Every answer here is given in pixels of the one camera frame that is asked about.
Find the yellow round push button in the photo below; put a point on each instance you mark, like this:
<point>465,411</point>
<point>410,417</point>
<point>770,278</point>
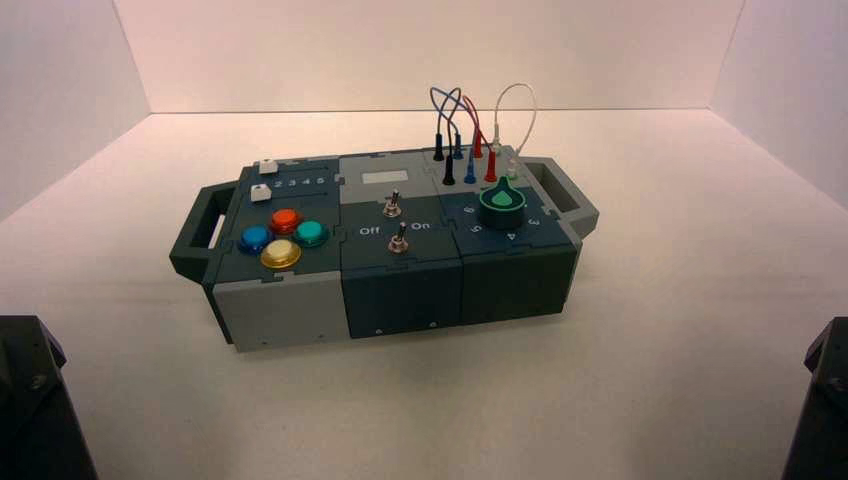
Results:
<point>281,254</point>

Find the green round push button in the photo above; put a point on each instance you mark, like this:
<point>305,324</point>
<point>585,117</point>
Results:
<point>310,233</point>

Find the metal toggle switch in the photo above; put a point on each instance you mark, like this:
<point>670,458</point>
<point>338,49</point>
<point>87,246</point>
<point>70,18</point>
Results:
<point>400,240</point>
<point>393,204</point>

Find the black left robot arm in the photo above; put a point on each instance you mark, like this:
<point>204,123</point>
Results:
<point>36,404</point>

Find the white square slider knob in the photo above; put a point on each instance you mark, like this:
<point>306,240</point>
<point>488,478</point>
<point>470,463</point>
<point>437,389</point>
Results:
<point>260,193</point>
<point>268,166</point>

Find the red round push button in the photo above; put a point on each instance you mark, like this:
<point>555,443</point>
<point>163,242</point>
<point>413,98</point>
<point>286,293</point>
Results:
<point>285,220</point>

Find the green rotary knob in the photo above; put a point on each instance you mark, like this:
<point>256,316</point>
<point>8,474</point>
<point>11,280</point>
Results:
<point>501,205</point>

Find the blue round push button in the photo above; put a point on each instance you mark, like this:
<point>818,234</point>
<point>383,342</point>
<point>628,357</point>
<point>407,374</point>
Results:
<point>255,238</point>

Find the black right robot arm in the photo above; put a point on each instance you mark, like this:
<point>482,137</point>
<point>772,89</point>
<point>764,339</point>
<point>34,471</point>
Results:
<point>821,407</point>

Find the grey and teal control box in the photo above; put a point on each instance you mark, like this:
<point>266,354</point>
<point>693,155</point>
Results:
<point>397,285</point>

